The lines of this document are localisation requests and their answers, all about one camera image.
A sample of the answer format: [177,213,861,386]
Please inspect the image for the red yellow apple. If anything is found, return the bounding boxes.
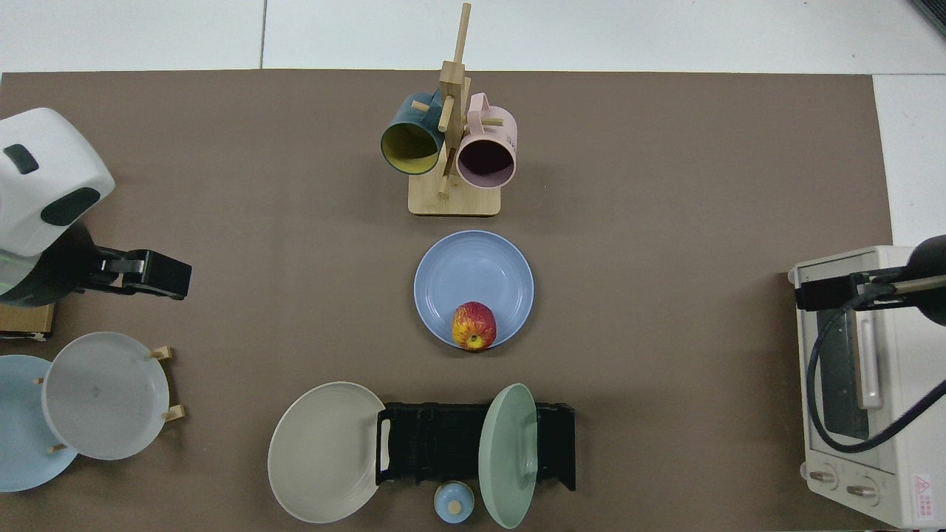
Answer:
[452,301,497,353]

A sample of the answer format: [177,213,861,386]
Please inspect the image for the grey plate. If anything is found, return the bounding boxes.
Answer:
[41,332,171,461]

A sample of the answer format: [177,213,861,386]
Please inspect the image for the wooden plate rack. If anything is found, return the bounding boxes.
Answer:
[33,346,186,453]

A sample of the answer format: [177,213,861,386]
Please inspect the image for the light blue plate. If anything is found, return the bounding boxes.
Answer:
[0,355,79,493]

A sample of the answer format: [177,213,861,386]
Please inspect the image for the beige plate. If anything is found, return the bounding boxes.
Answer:
[268,381,387,525]

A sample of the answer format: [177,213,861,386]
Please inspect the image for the black dish rack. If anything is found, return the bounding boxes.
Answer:
[375,401,576,492]

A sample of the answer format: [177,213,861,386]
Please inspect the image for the green plate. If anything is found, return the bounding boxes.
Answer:
[478,383,539,530]

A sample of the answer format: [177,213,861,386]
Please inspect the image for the pale toaster oven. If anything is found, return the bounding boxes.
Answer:
[787,245,946,530]

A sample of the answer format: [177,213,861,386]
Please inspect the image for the brown table cloth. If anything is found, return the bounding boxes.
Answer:
[0,70,896,532]

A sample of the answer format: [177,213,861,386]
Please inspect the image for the dark corner object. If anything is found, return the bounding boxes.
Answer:
[908,0,946,39]

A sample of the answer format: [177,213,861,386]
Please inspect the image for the dark blue cup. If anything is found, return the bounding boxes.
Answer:
[381,91,445,177]

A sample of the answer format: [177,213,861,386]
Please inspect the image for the wooden cup stand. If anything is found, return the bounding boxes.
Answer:
[408,2,503,217]

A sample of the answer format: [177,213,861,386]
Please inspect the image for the pink cup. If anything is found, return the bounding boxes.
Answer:
[455,92,518,188]

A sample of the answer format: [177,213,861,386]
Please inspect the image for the small blue round thing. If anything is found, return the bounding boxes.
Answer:
[434,480,475,525]

